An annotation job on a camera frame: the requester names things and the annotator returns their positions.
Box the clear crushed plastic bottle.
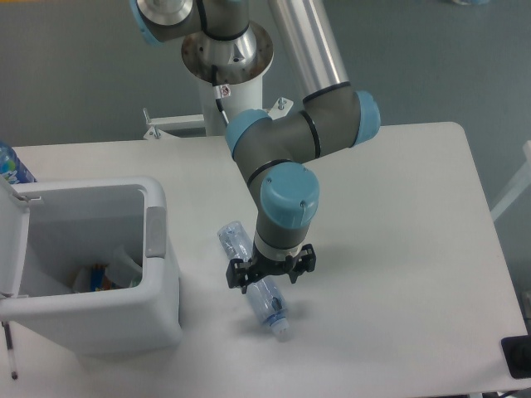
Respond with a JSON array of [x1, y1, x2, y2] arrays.
[[217, 221, 291, 342]]

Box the white paper wrapper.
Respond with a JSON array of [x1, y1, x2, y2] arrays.
[[105, 245, 143, 288]]

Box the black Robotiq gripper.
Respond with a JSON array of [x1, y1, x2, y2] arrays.
[[226, 244, 316, 294]]

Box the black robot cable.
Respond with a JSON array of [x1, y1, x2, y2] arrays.
[[209, 64, 236, 136]]

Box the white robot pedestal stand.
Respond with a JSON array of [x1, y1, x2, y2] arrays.
[[144, 22, 294, 140]]

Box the black device at table edge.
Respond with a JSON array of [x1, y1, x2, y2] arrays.
[[501, 335, 530, 379]]

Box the black and white pen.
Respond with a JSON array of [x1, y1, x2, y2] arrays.
[[2, 322, 18, 380]]

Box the white frame bar right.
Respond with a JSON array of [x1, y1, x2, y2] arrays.
[[490, 140, 530, 222]]

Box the blue labelled water bottle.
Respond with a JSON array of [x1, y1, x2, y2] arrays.
[[1, 142, 37, 184]]

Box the white plastic trash can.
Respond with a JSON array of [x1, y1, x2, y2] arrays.
[[1, 177, 183, 355]]

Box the blue snack packet in bin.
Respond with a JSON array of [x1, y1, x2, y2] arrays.
[[90, 265, 116, 292]]

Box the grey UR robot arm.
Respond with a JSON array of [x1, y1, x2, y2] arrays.
[[129, 1, 381, 290]]

